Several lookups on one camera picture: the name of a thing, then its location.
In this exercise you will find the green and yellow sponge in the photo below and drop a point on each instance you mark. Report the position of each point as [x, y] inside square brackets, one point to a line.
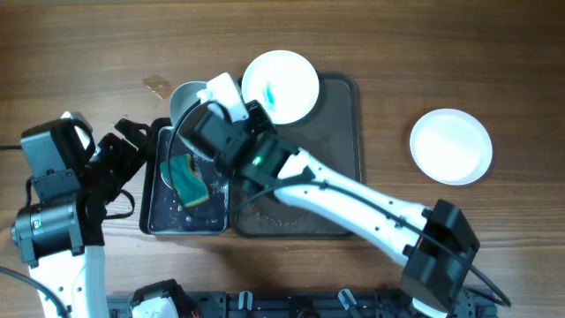
[191, 189]

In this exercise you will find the white plate top stained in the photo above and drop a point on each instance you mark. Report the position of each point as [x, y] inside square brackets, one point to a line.
[284, 83]

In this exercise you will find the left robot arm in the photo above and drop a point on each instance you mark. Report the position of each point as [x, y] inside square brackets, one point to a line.
[60, 236]

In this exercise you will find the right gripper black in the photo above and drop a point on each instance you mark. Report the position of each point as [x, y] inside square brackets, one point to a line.
[257, 116]

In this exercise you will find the white plate stained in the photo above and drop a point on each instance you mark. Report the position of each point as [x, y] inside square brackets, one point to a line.
[284, 83]
[451, 147]

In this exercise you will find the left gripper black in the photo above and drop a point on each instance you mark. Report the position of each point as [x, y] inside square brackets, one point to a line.
[131, 158]

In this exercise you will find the large dark brown tray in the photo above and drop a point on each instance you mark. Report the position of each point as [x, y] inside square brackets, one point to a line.
[330, 132]

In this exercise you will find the light blue stained plate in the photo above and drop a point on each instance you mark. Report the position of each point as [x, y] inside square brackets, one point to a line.
[181, 100]

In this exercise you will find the white plate front stained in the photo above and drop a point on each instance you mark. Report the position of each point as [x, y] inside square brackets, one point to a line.
[451, 147]

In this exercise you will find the small black sponge tray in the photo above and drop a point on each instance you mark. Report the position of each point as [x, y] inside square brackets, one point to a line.
[161, 213]

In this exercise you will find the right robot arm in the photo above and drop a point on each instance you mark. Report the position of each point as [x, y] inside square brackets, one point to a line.
[435, 246]

